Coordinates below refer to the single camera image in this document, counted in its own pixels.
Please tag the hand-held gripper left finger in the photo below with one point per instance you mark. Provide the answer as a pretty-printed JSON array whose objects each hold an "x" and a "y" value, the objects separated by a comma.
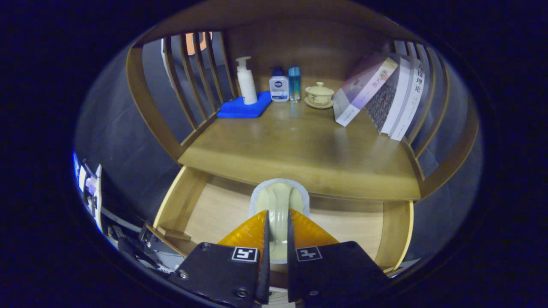
[{"x": 214, "y": 273}]

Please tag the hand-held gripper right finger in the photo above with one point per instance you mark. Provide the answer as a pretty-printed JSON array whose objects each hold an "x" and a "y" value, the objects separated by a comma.
[{"x": 338, "y": 273}]

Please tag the wooden drawer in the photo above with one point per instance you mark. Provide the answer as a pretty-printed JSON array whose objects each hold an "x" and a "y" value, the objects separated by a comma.
[{"x": 222, "y": 209}]

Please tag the green scrubbing brush grey sponge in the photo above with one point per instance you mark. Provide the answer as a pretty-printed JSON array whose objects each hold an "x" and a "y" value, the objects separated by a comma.
[{"x": 278, "y": 201}]

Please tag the wooden countertop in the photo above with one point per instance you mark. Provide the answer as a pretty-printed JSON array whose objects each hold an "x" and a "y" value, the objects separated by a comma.
[{"x": 299, "y": 149}]

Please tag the wooden cabinet with slatted shelf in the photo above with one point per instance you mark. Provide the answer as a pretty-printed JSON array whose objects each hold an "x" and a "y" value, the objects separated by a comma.
[{"x": 147, "y": 102}]

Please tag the white and blue equipment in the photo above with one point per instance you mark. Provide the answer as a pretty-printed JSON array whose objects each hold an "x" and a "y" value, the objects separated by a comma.
[{"x": 87, "y": 188}]

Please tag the blue folded cloth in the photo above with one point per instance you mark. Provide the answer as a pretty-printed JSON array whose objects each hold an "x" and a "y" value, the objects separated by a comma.
[{"x": 239, "y": 109}]

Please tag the dark patterned book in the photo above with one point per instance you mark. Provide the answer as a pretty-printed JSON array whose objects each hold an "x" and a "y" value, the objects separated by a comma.
[{"x": 382, "y": 107}]

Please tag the cream lidded teacup with saucer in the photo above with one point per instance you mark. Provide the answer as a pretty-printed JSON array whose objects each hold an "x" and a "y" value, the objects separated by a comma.
[{"x": 319, "y": 95}]

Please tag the plain white book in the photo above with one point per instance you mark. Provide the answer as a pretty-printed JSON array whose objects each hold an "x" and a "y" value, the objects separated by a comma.
[{"x": 398, "y": 102}]

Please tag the purple book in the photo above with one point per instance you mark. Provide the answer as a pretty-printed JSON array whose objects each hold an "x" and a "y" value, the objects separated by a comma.
[{"x": 361, "y": 90}]

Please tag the white book with black lettering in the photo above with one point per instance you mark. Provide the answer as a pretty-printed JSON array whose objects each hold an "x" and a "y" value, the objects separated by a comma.
[{"x": 413, "y": 102}]

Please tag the white pump bottle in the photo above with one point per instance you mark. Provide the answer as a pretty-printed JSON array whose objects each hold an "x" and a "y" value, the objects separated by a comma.
[{"x": 247, "y": 85}]

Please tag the blue translucent bottle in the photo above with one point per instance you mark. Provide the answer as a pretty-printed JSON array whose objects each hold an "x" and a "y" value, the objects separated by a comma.
[{"x": 294, "y": 85}]

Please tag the white lotion bottle blue cap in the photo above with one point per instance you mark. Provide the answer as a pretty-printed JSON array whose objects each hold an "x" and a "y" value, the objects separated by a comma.
[{"x": 279, "y": 87}]

